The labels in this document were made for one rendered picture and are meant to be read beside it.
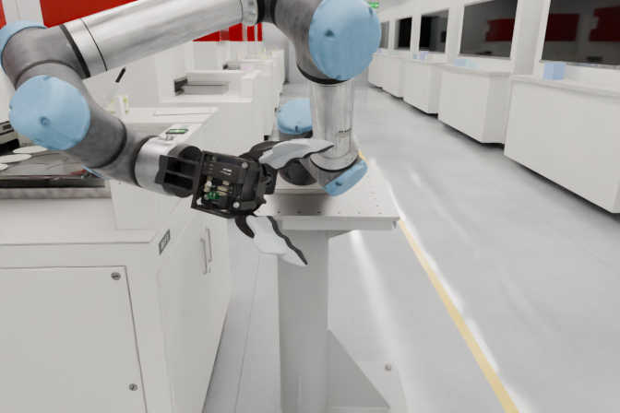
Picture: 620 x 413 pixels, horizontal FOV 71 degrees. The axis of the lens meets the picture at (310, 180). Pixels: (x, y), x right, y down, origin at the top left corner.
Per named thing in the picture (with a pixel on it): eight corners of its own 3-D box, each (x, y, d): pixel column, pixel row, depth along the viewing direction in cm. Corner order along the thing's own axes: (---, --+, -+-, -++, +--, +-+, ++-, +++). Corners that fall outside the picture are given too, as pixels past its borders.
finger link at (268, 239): (273, 287, 49) (227, 224, 51) (293, 277, 54) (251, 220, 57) (292, 270, 48) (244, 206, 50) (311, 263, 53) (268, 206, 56)
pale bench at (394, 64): (396, 100, 924) (402, 0, 862) (380, 91, 1095) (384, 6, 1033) (446, 100, 927) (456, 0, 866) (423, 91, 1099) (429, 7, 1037)
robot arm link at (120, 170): (59, 160, 58) (103, 181, 66) (121, 178, 54) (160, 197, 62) (84, 109, 60) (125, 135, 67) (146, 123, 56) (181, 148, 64)
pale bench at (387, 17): (377, 89, 1133) (381, 8, 1071) (366, 83, 1304) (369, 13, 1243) (418, 89, 1137) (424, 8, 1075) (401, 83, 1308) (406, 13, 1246)
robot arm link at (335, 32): (334, 144, 114) (327, -52, 66) (371, 182, 108) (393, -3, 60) (297, 169, 111) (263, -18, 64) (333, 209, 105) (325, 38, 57)
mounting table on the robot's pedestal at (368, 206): (376, 202, 151) (378, 166, 146) (398, 265, 108) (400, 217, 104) (248, 200, 152) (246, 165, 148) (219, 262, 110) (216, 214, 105)
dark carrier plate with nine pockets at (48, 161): (-58, 178, 109) (-58, 175, 109) (23, 147, 142) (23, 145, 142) (80, 176, 110) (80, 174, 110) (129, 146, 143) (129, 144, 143)
